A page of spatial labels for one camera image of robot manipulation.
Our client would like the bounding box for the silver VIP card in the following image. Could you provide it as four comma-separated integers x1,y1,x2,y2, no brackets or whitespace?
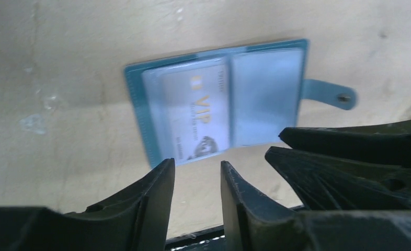
160,60,230,163

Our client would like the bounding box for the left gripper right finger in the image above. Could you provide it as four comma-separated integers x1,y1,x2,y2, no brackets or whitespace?
221,161,411,250

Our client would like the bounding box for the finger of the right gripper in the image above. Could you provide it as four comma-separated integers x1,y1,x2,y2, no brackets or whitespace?
265,146,411,210
279,120,411,168

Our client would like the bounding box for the teal card holder wallet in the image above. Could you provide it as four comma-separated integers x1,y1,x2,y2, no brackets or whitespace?
124,39,357,167

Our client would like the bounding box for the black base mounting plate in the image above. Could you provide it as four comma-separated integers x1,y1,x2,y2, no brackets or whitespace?
165,225,226,250

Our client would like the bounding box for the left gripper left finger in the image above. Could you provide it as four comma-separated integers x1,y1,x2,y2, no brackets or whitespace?
0,159,175,250

